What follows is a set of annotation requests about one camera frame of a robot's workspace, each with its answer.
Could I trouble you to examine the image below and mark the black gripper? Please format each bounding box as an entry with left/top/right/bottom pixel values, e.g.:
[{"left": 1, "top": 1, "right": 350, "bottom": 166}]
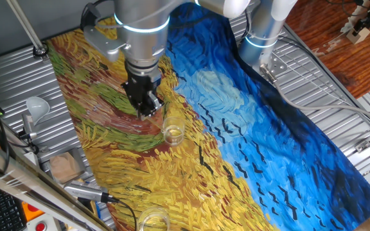
[{"left": 122, "top": 69, "right": 165, "bottom": 118}]

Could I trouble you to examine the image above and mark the clear glass rod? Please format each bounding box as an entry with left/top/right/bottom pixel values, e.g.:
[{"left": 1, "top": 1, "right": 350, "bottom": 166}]
[{"left": 145, "top": 117, "right": 175, "bottom": 134}]

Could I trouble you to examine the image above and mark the small glass beaker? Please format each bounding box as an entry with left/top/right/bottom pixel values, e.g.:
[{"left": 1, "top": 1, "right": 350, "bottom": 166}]
[{"left": 161, "top": 115, "right": 186, "bottom": 147}]

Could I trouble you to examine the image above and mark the large glass beaker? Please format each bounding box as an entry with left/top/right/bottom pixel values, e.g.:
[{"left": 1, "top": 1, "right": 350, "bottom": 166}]
[{"left": 136, "top": 207, "right": 172, "bottom": 231}]

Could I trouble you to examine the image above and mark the painted wheatfield tablecloth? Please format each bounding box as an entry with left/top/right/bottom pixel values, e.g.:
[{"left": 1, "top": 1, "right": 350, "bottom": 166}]
[{"left": 45, "top": 1, "right": 370, "bottom": 231}]

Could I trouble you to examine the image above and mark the grey metal pole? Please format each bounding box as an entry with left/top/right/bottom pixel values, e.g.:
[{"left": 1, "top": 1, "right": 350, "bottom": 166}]
[{"left": 6, "top": 0, "right": 49, "bottom": 59}]

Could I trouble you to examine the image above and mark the orange box red button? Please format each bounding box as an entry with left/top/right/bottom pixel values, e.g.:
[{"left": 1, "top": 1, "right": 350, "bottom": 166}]
[{"left": 20, "top": 200, "right": 47, "bottom": 223}]

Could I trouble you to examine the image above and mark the grey box red button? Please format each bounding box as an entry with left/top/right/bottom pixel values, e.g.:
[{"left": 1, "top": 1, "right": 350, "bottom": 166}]
[{"left": 25, "top": 212, "right": 64, "bottom": 231}]

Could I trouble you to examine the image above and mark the small wooden block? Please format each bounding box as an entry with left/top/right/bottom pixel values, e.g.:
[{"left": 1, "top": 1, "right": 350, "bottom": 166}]
[{"left": 346, "top": 26, "right": 370, "bottom": 45}]

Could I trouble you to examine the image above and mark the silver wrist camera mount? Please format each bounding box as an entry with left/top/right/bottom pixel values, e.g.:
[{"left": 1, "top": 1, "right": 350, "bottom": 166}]
[{"left": 82, "top": 24, "right": 131, "bottom": 64}]

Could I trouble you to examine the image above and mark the black depth camera cable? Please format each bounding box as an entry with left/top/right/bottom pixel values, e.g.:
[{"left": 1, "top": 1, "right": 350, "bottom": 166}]
[{"left": 101, "top": 192, "right": 138, "bottom": 231}]

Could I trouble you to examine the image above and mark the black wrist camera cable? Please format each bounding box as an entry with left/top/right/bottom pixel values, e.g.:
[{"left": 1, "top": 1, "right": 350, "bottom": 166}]
[{"left": 80, "top": 0, "right": 117, "bottom": 32}]

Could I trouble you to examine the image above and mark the silver depth camera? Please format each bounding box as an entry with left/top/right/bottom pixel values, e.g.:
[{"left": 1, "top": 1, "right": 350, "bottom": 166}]
[{"left": 63, "top": 180, "right": 111, "bottom": 203}]

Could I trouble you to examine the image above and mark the thick grey cable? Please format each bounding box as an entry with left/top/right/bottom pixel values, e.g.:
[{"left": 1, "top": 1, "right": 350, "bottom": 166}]
[{"left": 260, "top": 63, "right": 370, "bottom": 129}]

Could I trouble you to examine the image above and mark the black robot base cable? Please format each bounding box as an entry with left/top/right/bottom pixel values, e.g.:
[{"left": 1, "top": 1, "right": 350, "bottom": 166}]
[{"left": 241, "top": 8, "right": 253, "bottom": 41}]

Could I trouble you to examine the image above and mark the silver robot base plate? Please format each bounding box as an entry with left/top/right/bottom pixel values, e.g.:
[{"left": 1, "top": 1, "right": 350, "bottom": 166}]
[{"left": 258, "top": 53, "right": 289, "bottom": 83}]

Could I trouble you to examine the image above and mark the aluminium frame bar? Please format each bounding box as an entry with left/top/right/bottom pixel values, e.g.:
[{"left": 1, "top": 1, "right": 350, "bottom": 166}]
[{"left": 0, "top": 133, "right": 115, "bottom": 231}]

